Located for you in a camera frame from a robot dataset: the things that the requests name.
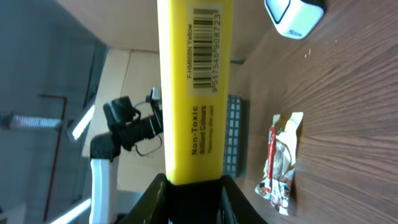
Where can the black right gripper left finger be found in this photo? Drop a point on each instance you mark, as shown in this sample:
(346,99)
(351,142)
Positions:
(151,207)

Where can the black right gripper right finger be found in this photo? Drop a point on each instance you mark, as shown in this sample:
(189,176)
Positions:
(235,208)

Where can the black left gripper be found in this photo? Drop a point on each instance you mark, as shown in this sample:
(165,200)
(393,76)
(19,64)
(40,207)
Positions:
(126,125)

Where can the red stick snack packet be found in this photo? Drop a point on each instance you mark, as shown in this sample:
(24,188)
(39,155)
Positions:
(271,158)

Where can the beige brown snack pouch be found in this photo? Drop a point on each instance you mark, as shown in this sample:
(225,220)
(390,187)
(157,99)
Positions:
(285,156)

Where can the yellow highlighter pen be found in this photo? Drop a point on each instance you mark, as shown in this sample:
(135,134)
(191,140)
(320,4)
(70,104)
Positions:
(194,46)

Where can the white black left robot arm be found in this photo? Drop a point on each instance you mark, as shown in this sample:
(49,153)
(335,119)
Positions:
(104,169)

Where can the white barcode scanner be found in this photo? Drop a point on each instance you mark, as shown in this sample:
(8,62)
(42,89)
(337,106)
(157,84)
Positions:
(295,19)

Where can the ceiling light strip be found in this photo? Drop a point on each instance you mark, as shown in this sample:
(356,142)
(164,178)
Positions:
(81,124)

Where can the grey plastic shopping basket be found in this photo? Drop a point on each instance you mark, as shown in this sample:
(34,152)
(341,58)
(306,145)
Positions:
(236,139)

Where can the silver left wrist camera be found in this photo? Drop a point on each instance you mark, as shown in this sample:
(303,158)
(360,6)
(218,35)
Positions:
(156,93)

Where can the dark red metal frame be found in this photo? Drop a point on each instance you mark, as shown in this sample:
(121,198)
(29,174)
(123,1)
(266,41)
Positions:
(56,151)

